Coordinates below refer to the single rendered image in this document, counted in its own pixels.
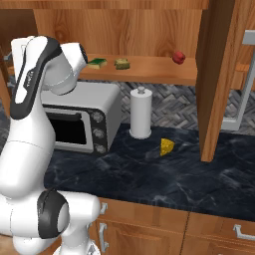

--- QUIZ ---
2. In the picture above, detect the closed wooden wall cabinet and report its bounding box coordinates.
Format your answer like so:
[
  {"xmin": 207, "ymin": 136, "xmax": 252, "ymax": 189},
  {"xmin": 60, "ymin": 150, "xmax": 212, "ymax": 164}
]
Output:
[{"xmin": 230, "ymin": 0, "xmax": 255, "ymax": 92}]

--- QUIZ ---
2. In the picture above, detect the grey metal frame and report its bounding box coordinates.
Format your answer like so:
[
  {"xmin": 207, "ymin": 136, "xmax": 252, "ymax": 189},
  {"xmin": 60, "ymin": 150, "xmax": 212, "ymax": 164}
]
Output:
[{"xmin": 220, "ymin": 29, "xmax": 255, "ymax": 132}]

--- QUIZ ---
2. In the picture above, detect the olive and yellow sponge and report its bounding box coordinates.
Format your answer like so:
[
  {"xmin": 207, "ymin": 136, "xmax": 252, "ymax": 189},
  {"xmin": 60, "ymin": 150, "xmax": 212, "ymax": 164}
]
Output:
[{"xmin": 114, "ymin": 58, "xmax": 130, "ymax": 71}]

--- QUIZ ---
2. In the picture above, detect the grey drawer handle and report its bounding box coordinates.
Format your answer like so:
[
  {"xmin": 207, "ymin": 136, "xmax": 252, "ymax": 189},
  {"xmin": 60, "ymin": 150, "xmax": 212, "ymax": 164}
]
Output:
[
  {"xmin": 99, "ymin": 201, "xmax": 110, "ymax": 215},
  {"xmin": 232, "ymin": 223, "xmax": 255, "ymax": 242}
]

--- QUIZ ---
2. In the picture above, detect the grey base cabinet door handle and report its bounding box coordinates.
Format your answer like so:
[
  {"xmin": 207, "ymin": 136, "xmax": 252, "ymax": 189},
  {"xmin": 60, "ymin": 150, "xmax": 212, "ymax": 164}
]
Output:
[{"xmin": 98, "ymin": 222, "xmax": 111, "ymax": 254}]

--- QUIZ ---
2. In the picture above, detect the yellow cheese wedge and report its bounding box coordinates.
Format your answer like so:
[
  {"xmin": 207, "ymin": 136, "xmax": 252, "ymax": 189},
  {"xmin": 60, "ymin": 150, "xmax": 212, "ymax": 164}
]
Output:
[{"xmin": 159, "ymin": 136, "xmax": 176, "ymax": 157}]

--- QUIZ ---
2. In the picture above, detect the wooden drawer front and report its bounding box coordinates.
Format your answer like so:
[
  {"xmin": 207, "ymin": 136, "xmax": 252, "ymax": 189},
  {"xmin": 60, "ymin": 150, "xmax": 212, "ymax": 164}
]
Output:
[
  {"xmin": 98, "ymin": 197, "xmax": 191, "ymax": 234},
  {"xmin": 184, "ymin": 211, "xmax": 255, "ymax": 249}
]

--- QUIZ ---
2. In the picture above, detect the open wooden wall cabinet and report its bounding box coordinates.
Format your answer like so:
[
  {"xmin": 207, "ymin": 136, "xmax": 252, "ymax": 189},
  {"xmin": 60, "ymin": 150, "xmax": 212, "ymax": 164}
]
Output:
[{"xmin": 0, "ymin": 0, "xmax": 211, "ymax": 88}]

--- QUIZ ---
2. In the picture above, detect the wooden base cabinet door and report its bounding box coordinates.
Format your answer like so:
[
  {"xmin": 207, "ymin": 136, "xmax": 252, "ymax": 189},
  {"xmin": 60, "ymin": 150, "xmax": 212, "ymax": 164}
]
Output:
[
  {"xmin": 180, "ymin": 233, "xmax": 255, "ymax": 255},
  {"xmin": 89, "ymin": 218, "xmax": 187, "ymax": 255}
]

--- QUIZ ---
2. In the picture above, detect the white paper towel roll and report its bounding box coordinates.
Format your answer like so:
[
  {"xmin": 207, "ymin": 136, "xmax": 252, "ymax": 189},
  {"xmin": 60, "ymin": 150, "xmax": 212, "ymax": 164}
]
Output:
[{"xmin": 128, "ymin": 86, "xmax": 154, "ymax": 140}]

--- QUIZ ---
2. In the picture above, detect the red apple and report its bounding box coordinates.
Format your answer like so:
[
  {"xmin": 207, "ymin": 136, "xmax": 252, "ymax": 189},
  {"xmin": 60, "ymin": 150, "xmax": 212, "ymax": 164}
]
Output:
[{"xmin": 171, "ymin": 50, "xmax": 186, "ymax": 66}]

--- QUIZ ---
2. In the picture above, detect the black toaster oven door handle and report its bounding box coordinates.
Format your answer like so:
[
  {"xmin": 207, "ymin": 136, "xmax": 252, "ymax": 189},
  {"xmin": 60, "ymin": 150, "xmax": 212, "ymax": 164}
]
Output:
[{"xmin": 43, "ymin": 111, "xmax": 83, "ymax": 123}]

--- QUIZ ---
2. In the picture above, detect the silver toaster oven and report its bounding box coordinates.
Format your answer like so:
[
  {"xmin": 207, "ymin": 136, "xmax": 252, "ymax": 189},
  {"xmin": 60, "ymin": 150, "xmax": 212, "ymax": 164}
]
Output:
[{"xmin": 40, "ymin": 81, "xmax": 123, "ymax": 156}]

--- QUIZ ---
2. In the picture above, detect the green and yellow sponge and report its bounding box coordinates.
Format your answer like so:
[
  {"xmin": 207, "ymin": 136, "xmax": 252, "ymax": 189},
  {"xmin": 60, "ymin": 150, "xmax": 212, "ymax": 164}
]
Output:
[{"xmin": 87, "ymin": 58, "xmax": 109, "ymax": 71}]

